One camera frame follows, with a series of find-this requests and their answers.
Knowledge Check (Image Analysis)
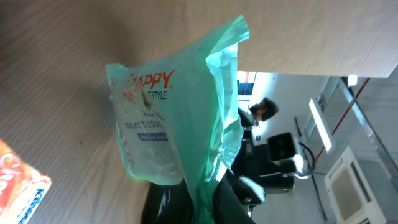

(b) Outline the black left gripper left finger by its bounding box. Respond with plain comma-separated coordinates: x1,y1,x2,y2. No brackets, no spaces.
141,182,193,224

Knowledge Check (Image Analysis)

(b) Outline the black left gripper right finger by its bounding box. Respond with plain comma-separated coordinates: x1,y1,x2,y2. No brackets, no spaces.
213,177,255,224

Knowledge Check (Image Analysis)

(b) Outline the orange tissue pack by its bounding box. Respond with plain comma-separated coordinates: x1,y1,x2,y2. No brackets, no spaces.
1,141,52,224

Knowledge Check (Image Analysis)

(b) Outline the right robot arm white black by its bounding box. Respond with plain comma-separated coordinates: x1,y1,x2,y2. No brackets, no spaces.
227,130,315,208

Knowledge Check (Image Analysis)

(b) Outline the person in background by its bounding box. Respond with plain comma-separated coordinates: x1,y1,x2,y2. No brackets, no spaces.
238,97,279,128

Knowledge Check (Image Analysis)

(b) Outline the white ceiling air conditioner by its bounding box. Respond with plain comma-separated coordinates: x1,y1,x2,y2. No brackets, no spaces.
324,147,387,224

